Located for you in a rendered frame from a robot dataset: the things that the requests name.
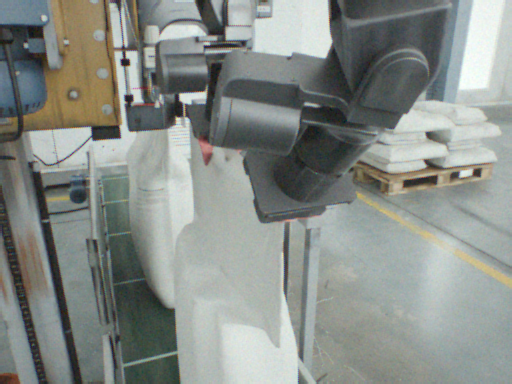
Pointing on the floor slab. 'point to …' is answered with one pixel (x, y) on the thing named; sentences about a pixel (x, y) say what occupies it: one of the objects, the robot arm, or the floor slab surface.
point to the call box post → (309, 295)
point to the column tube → (30, 250)
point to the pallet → (391, 183)
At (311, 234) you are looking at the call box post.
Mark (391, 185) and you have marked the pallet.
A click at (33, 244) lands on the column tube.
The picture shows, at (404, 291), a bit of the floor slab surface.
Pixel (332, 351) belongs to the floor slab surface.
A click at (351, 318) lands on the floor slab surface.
